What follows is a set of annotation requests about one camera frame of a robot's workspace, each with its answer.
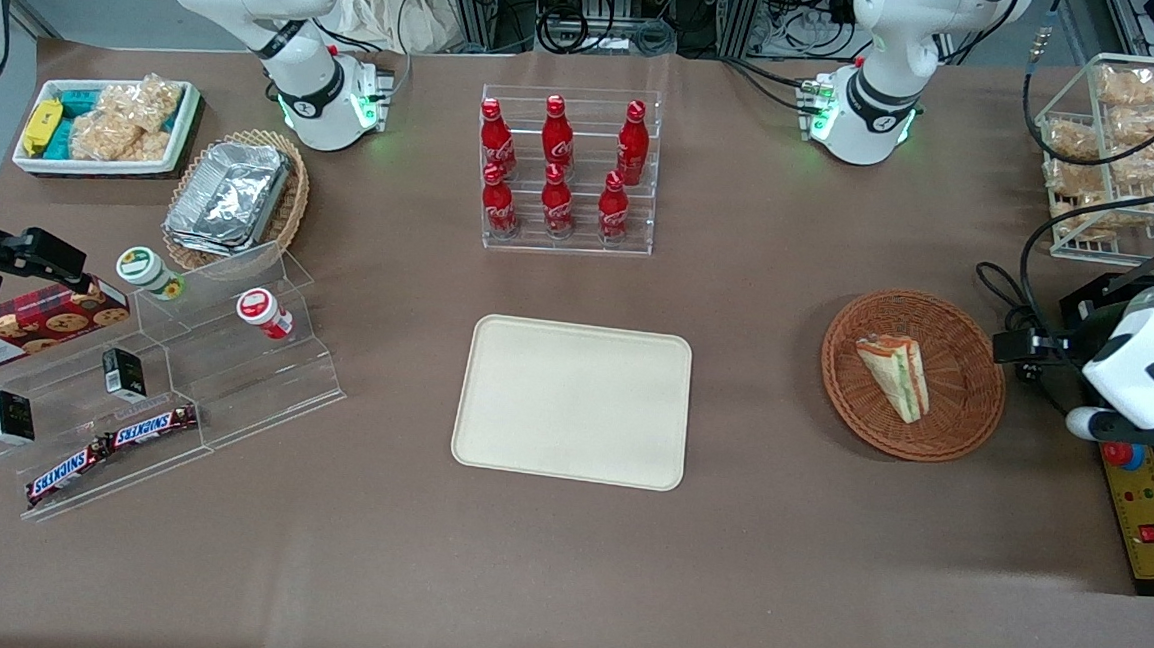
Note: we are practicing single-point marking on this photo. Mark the red tartan cookie box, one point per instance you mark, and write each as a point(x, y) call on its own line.
point(26, 325)

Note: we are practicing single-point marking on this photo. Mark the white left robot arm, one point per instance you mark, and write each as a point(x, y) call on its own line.
point(882, 82)

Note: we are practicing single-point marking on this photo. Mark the clear rice cracker bag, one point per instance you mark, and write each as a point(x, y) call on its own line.
point(107, 140)
point(150, 103)

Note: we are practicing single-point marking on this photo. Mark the clear acrylic bottle rack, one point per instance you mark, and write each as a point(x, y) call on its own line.
point(582, 244)

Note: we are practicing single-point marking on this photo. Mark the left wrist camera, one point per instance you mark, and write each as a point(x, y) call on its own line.
point(1131, 435)

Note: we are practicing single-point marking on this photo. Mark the yellow snack packet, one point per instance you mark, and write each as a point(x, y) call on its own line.
point(41, 126)

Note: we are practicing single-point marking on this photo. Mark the triangular sandwich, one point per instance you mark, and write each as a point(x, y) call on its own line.
point(896, 376)

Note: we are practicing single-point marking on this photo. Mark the aluminium foil container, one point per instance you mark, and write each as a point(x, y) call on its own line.
point(229, 198)

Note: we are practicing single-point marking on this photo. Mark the round brown wicker basket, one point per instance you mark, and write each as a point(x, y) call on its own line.
point(964, 388)

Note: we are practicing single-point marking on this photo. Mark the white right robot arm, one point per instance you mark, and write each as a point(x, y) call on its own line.
point(302, 67)

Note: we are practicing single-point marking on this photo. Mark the yellow emergency stop control box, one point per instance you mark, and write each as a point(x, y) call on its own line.
point(1152, 499)

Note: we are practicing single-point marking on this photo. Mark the green lid white cup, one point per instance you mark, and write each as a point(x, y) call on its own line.
point(144, 270)

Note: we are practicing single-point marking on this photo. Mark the oval light wicker basket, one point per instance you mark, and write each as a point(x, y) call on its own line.
point(294, 207)

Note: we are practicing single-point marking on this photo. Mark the Snickers chocolate bar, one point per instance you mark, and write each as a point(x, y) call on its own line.
point(67, 473)
point(152, 425)

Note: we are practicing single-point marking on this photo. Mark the small black box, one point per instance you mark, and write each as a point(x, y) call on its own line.
point(123, 374)
point(10, 418)

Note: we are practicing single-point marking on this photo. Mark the beige rectangular tray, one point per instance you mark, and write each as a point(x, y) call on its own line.
point(572, 404)

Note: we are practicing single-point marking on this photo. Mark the red cola bottle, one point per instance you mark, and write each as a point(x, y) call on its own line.
point(613, 211)
point(558, 134)
point(557, 205)
point(633, 142)
point(498, 207)
point(495, 139)

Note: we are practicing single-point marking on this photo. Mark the white rectangular snack bin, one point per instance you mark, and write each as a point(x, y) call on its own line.
point(96, 166)

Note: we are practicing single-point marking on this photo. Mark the clear acrylic stepped display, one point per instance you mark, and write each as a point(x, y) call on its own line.
point(233, 373)

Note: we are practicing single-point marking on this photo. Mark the beige cloth bag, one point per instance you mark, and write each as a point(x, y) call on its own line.
point(386, 7)

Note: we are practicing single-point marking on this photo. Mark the bagged fried snack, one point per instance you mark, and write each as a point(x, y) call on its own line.
point(1145, 126)
point(1153, 164)
point(1127, 87)
point(1077, 179)
point(1071, 140)
point(1079, 222)

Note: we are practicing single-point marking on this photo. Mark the red lid white cup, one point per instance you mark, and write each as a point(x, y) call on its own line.
point(259, 310)

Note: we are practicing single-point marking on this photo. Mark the teal snack packet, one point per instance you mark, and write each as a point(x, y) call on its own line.
point(78, 101)
point(60, 140)

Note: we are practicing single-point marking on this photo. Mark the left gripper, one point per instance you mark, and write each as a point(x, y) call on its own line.
point(1078, 348)

